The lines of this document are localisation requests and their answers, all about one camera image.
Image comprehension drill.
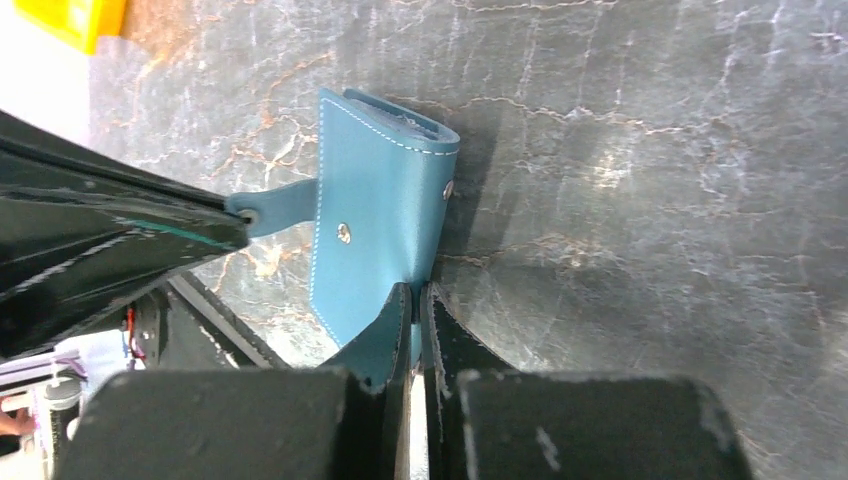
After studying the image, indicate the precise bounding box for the blue leather card holder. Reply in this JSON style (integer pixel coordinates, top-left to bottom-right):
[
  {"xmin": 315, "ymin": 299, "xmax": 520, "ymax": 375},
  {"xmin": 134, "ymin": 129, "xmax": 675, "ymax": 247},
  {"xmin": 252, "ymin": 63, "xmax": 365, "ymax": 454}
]
[{"xmin": 225, "ymin": 89, "xmax": 460, "ymax": 381}]

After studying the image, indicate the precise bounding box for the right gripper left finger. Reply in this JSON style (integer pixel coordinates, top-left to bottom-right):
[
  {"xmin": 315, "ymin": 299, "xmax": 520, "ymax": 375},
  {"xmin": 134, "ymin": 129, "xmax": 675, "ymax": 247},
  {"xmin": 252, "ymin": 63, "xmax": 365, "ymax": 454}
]
[{"xmin": 59, "ymin": 284, "xmax": 412, "ymax": 479}]

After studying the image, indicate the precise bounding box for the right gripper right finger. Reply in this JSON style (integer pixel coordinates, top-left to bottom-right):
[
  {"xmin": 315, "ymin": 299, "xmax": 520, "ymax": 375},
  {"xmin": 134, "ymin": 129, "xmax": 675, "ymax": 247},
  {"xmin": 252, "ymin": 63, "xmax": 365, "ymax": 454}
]
[{"xmin": 421, "ymin": 283, "xmax": 752, "ymax": 479}]

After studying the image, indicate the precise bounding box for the yellow plastic bin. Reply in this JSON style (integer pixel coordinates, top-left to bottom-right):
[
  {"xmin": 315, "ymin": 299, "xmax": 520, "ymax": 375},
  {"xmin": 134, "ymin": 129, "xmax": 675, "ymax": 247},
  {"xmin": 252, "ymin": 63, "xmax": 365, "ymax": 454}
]
[{"xmin": 13, "ymin": 0, "xmax": 127, "ymax": 55}]

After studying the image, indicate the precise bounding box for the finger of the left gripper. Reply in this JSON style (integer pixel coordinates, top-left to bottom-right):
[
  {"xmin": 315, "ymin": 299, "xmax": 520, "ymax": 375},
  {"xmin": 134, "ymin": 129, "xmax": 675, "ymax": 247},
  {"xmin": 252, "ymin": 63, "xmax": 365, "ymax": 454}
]
[{"xmin": 1, "ymin": 113, "xmax": 248, "ymax": 361}]

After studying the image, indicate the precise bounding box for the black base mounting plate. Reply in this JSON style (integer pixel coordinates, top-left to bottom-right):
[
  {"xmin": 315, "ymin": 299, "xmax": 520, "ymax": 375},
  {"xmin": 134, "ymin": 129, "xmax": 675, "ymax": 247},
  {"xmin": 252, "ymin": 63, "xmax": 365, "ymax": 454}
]
[{"xmin": 133, "ymin": 273, "xmax": 290, "ymax": 370}]

